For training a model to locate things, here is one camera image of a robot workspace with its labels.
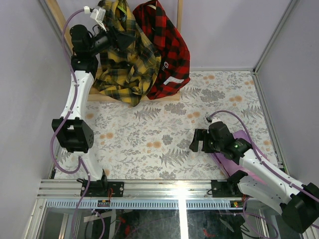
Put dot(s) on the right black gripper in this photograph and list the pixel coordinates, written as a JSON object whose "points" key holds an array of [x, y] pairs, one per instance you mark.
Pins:
{"points": [[200, 134]]}

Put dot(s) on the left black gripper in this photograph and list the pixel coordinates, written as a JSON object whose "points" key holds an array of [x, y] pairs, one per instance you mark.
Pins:
{"points": [[115, 38]]}

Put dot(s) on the yellow plaid flannel shirt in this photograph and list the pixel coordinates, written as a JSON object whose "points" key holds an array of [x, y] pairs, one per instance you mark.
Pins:
{"points": [[127, 75]]}

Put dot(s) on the lime green wire hanger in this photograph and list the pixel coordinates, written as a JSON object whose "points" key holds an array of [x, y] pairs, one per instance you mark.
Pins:
{"points": [[122, 8]]}

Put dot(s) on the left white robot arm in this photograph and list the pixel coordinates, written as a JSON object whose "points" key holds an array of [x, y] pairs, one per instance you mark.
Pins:
{"points": [[71, 130]]}

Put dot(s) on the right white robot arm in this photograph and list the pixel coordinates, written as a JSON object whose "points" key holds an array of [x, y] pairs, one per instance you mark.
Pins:
{"points": [[296, 202]]}

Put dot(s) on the red black plaid shirt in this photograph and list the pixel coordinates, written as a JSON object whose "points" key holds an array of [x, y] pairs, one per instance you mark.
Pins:
{"points": [[175, 56]]}

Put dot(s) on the purple cloth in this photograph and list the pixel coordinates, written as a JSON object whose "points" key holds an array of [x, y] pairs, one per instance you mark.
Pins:
{"points": [[228, 161]]}

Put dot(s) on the floral patterned table mat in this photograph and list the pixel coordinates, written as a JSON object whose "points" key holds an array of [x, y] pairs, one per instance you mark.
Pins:
{"points": [[151, 140]]}

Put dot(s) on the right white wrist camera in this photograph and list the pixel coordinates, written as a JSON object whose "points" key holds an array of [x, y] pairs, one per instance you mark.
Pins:
{"points": [[213, 119]]}

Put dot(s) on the aluminium front rail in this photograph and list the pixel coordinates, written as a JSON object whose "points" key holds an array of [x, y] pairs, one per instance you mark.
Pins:
{"points": [[137, 194]]}

